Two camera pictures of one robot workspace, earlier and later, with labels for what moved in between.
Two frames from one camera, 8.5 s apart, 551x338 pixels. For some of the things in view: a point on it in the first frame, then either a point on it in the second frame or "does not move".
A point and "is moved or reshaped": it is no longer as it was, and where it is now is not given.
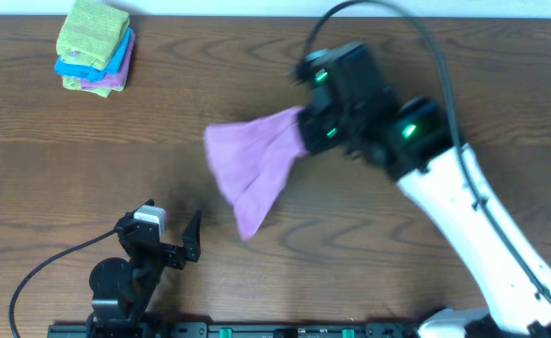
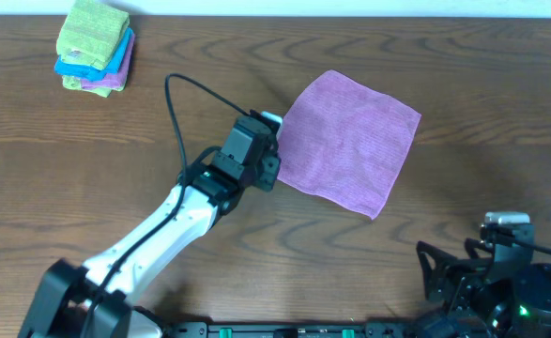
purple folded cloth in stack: [115, 80] does not move
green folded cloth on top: [92, 33] does not move
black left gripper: [166, 251] → [269, 165]
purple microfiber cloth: [250, 161] is moved or reshaped
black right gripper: [310, 130] → [451, 274]
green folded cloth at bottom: [75, 84] does not move
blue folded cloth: [94, 73] does not move
